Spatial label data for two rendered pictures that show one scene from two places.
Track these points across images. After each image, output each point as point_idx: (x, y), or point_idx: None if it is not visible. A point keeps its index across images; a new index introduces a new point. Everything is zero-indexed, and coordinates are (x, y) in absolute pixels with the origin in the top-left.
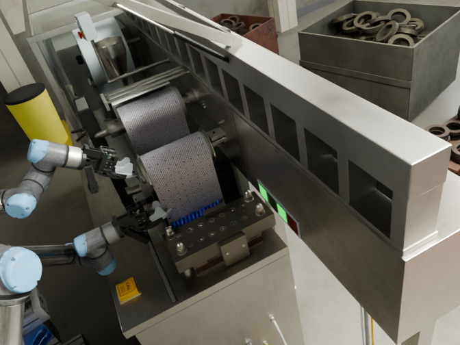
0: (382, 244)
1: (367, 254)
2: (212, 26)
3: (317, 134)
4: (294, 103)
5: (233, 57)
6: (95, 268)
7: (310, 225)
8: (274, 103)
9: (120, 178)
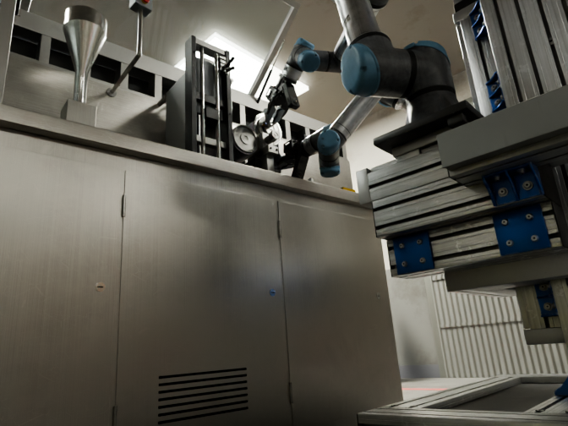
0: (343, 160)
1: (340, 169)
2: None
3: (316, 129)
4: (306, 119)
5: (264, 101)
6: (339, 161)
7: (314, 178)
8: (294, 121)
9: (284, 114)
